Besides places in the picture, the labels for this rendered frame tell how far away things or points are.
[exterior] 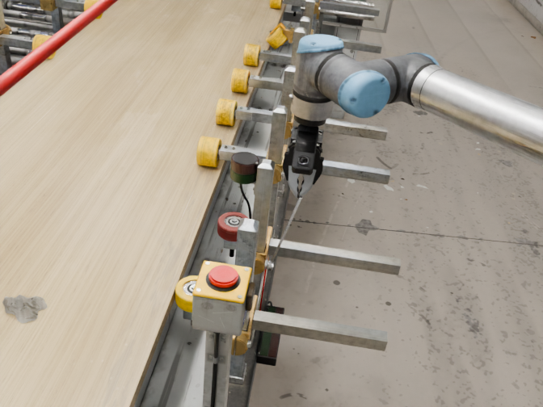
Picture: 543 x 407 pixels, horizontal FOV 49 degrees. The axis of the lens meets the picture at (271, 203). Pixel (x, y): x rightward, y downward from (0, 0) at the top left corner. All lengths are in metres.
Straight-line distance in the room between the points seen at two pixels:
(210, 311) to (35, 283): 0.58
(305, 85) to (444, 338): 1.60
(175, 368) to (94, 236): 0.37
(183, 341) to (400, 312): 1.30
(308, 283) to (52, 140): 1.34
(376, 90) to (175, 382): 0.81
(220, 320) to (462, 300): 2.06
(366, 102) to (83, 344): 0.69
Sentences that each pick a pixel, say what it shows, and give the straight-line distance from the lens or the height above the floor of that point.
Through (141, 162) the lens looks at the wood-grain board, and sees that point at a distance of 1.68.
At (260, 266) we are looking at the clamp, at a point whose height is 0.85.
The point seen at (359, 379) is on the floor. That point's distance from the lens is 2.35.
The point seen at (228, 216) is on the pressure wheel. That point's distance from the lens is 1.47.
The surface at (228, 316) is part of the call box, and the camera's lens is 0.82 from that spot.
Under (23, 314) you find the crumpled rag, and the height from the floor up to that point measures 0.91.
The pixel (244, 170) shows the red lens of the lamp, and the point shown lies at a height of 1.10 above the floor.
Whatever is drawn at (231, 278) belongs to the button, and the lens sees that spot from 0.81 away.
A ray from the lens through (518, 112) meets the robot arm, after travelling 1.07.
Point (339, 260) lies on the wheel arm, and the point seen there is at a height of 0.85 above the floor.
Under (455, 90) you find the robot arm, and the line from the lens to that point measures 1.14.
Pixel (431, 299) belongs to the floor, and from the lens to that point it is 2.76.
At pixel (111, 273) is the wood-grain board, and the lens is 1.32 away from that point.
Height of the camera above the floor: 1.78
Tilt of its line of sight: 35 degrees down
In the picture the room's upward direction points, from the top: 7 degrees clockwise
